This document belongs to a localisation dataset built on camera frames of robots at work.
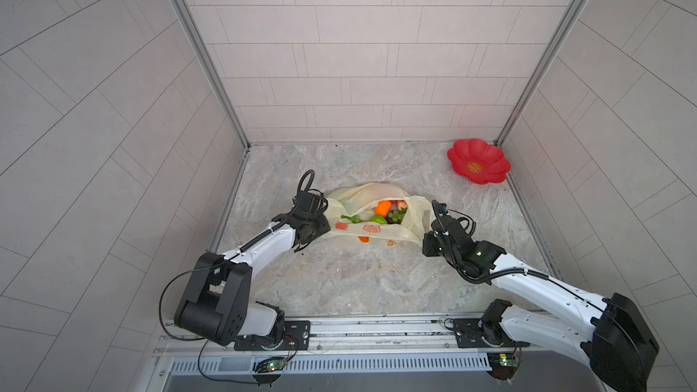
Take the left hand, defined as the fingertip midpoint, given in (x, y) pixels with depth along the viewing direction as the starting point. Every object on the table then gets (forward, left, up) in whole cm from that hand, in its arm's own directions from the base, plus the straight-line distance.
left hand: (328, 222), depth 90 cm
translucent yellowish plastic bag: (+6, -11, +5) cm, 13 cm away
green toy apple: (0, -17, +3) cm, 17 cm away
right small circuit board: (-39, -47, -2) cm, 61 cm away
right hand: (-7, -30, +4) cm, 31 cm away
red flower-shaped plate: (+29, -60, -1) cm, 67 cm away
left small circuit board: (-39, +11, 0) cm, 40 cm away
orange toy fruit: (+4, -18, +3) cm, 19 cm away
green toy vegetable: (+1, -9, 0) cm, 9 cm away
